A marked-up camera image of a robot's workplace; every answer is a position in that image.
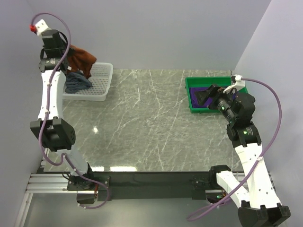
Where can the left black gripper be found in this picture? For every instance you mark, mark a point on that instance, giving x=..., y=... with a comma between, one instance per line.
x=64, y=42

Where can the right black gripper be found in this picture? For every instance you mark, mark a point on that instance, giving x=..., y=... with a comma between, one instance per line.
x=217, y=92

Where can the purple towel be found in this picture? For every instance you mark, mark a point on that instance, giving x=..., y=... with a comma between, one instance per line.
x=211, y=98

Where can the orange brown towel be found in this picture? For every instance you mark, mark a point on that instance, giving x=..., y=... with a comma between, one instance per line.
x=80, y=59

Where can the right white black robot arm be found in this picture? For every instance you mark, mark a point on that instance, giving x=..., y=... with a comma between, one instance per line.
x=258, y=205

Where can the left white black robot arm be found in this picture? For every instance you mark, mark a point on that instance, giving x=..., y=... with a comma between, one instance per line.
x=56, y=137

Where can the green plastic tray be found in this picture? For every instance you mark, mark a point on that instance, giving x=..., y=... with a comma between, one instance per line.
x=194, y=84

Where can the grey towel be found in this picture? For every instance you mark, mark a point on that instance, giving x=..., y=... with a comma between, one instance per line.
x=76, y=81

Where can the white plastic basket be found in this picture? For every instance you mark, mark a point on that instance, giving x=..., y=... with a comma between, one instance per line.
x=101, y=76

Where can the black base beam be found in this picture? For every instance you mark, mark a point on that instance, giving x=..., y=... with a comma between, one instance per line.
x=145, y=185

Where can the aluminium frame rail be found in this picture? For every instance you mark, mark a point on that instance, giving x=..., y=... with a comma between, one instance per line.
x=57, y=183

